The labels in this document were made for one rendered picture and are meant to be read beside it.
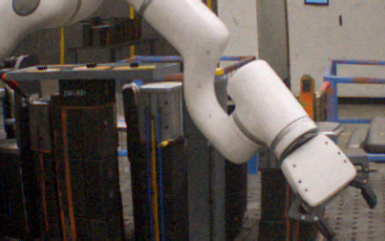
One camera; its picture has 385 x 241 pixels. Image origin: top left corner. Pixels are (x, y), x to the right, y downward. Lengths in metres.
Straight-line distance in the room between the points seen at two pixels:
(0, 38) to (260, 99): 0.49
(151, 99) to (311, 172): 0.58
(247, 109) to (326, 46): 8.42
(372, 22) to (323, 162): 8.46
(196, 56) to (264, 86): 0.12
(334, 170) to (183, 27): 0.34
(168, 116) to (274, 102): 0.48
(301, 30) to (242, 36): 0.79
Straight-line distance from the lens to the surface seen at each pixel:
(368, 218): 2.08
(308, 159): 1.20
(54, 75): 1.56
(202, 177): 1.49
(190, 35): 1.25
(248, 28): 9.70
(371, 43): 9.65
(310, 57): 9.67
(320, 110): 1.92
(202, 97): 1.27
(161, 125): 1.67
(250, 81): 1.24
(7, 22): 1.33
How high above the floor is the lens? 1.29
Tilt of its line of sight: 9 degrees down
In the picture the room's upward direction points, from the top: 1 degrees counter-clockwise
